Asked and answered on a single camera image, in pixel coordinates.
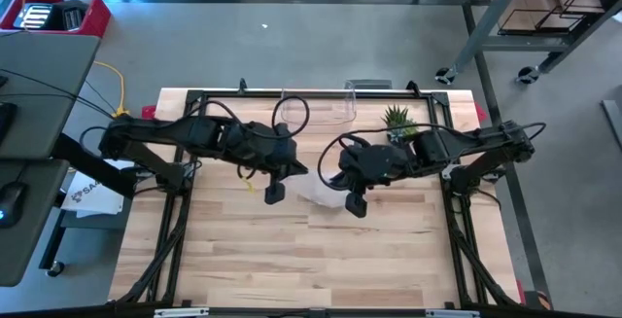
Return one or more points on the silver metal bracket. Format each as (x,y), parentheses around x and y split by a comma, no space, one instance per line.
(452,313)
(180,312)

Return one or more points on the black desk leg with caster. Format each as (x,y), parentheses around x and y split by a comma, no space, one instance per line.
(55,269)

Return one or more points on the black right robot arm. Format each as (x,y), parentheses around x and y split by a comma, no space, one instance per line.
(466,143)

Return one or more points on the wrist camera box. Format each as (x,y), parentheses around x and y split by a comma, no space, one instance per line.
(355,205)
(274,193)

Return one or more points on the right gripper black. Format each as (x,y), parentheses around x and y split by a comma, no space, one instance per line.
(379,162)

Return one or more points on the clear plastic bag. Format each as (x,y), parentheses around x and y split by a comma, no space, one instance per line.
(316,189)

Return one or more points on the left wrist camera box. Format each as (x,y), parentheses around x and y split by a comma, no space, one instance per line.
(274,193)

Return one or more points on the white printed paper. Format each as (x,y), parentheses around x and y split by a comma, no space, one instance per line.
(92,196)

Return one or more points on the red table edge pad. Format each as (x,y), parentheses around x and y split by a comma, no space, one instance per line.
(148,112)
(480,112)

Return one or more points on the black toaster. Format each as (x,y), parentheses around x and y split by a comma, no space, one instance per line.
(70,15)

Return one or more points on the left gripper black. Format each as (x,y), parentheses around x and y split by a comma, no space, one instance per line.
(272,150)

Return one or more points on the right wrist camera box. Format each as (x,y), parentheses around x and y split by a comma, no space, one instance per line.
(355,205)

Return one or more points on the clear plastic bin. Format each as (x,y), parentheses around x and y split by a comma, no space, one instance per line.
(318,109)

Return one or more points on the red plastic crate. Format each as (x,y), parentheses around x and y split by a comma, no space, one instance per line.
(99,19)

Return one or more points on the grey desk top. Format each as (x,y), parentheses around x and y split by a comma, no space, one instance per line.
(29,240)
(44,104)

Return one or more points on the grey metal cart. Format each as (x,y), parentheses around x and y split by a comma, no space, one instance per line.
(525,43)

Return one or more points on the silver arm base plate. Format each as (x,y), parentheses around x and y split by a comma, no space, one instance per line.
(449,169)

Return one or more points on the potted succulent plant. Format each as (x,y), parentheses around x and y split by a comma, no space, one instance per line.
(396,116)

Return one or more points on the black computer mouse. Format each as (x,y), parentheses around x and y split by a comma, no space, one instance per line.
(12,203)

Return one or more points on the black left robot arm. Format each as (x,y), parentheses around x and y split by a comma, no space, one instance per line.
(165,135)

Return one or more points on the black diagonal strut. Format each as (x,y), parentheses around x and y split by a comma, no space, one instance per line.
(92,165)

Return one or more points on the grey metal bar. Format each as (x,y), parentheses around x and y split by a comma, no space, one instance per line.
(612,123)

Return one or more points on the silver slotted appliance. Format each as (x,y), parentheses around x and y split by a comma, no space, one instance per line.
(34,16)

